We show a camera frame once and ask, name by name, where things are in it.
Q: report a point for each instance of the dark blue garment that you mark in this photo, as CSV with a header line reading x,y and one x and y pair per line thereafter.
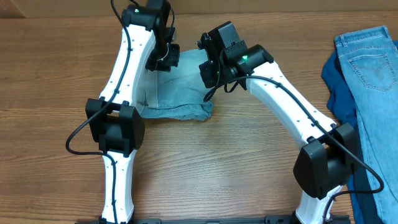
x,y
341,104

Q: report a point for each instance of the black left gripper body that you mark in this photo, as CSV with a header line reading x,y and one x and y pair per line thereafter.
x,y
165,57

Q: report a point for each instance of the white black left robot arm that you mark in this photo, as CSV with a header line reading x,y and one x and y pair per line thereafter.
x,y
147,47

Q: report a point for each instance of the light blue denim shorts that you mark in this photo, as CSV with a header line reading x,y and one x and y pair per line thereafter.
x,y
177,94

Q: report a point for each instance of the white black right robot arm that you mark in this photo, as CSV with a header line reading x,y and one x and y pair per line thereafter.
x,y
324,163

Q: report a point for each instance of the medium blue denim jeans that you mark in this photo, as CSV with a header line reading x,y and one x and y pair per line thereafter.
x,y
368,60

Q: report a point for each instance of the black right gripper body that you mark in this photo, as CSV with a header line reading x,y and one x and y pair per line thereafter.
x,y
207,74

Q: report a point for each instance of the brown cardboard box wall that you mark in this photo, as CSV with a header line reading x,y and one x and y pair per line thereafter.
x,y
91,8

